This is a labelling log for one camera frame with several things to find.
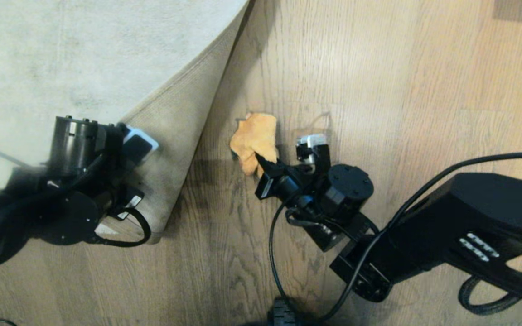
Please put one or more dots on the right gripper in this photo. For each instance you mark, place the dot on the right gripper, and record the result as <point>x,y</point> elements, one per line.
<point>288,183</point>

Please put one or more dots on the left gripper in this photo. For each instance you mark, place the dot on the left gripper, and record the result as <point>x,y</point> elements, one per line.
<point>123,203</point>

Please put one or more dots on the orange cloth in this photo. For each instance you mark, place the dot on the orange cloth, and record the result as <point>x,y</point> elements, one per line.
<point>255,136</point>

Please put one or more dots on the beige rug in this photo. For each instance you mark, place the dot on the beige rug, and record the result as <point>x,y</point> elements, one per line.
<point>84,59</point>

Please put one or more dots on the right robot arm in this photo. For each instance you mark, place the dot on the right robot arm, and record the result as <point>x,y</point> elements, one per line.
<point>478,217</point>

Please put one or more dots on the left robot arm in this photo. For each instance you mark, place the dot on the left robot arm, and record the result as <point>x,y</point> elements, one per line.
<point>73,145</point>

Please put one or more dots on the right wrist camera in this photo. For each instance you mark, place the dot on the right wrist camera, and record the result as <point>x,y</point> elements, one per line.
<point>314,144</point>

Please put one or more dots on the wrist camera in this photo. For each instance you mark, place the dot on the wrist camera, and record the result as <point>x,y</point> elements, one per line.
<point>139,146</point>
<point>314,144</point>

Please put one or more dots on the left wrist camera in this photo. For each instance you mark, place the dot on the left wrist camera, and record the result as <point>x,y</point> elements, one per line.
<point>139,146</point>

